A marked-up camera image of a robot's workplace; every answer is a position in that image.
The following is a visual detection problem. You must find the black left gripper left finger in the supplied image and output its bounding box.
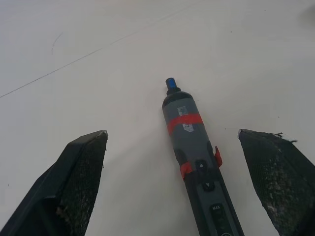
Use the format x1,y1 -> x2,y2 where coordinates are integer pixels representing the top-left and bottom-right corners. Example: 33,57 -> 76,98
0,130 -> 109,236

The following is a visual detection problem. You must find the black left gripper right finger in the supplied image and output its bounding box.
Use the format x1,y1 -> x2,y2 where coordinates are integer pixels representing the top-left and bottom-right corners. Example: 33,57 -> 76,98
237,128 -> 315,236

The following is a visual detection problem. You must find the grey electric screwdriver red tape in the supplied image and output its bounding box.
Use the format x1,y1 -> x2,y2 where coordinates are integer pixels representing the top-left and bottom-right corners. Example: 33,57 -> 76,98
161,77 -> 246,236

